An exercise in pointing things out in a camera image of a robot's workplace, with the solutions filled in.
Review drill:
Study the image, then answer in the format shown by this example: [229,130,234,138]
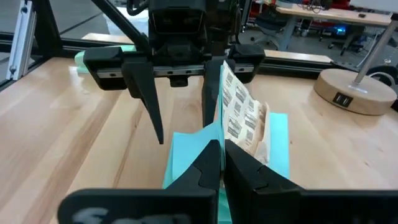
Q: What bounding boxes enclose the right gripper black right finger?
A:
[223,139,398,224]

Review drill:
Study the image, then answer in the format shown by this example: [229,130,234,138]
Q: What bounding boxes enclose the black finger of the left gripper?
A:
[201,58,225,128]
[122,55,165,146]

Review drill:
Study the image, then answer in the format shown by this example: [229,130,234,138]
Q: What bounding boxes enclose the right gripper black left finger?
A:
[57,139,222,224]

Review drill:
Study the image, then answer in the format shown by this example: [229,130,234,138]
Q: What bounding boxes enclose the teal sticky notes pad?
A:
[162,60,290,224]

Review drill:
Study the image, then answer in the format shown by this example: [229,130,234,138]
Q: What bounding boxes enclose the light green rectangular block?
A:
[73,44,137,75]

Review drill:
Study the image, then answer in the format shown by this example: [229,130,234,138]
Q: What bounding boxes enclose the black office chair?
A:
[248,6,282,47]

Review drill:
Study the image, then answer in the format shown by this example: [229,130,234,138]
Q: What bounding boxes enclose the white shade wooden base lamp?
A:
[313,18,398,116]

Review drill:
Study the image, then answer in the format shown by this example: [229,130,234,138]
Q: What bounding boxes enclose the silver aluminium extrusion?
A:
[6,0,37,81]

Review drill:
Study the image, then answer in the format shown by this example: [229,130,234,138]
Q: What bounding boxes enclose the wooden top desk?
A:
[275,4,398,52]

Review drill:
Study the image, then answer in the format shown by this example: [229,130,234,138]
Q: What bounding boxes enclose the black aluminium table frame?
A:
[0,0,346,91]

